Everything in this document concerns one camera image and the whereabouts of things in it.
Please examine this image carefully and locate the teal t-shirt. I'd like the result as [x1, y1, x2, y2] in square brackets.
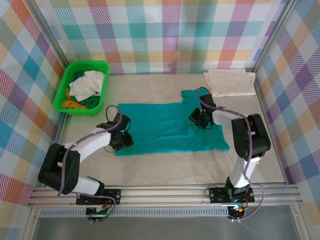
[114, 89, 231, 158]

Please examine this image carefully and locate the white folded t-shirt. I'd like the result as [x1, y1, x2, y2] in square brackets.
[203, 68, 257, 98]

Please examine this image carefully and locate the green t-shirt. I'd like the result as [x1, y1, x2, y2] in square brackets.
[66, 70, 104, 110]

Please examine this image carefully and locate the yellow t-shirt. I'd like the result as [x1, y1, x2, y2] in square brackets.
[61, 87, 88, 110]

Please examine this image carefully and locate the white crumpled t-shirt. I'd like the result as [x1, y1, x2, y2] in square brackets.
[68, 70, 106, 102]

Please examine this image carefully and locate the left controller board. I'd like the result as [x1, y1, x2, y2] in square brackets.
[86, 206, 111, 218]

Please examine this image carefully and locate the controller board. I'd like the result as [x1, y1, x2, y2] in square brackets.
[86, 206, 111, 218]
[228, 204, 247, 219]

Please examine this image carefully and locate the green plastic basket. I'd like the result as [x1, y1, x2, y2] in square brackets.
[53, 60, 111, 116]

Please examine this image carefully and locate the right controller board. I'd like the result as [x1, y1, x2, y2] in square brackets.
[228, 204, 247, 219]

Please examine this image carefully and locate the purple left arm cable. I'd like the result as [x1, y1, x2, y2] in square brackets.
[57, 104, 123, 197]

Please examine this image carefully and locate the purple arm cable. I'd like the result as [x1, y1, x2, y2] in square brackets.
[196, 86, 253, 186]
[57, 104, 123, 197]

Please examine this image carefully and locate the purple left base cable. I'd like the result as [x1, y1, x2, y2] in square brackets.
[87, 192, 117, 224]

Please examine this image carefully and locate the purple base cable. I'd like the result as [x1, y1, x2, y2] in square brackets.
[87, 192, 117, 224]
[231, 183, 266, 222]

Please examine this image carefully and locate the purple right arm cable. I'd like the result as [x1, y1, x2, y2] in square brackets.
[196, 86, 253, 186]

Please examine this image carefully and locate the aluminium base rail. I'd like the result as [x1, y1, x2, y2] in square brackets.
[27, 184, 303, 208]

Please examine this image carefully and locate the grey slotted cable duct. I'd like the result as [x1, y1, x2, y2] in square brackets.
[39, 208, 230, 218]

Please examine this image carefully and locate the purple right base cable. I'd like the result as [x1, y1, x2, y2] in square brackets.
[231, 183, 266, 222]

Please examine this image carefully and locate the aluminium frame post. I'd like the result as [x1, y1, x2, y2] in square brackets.
[24, 0, 71, 66]
[251, 0, 298, 73]

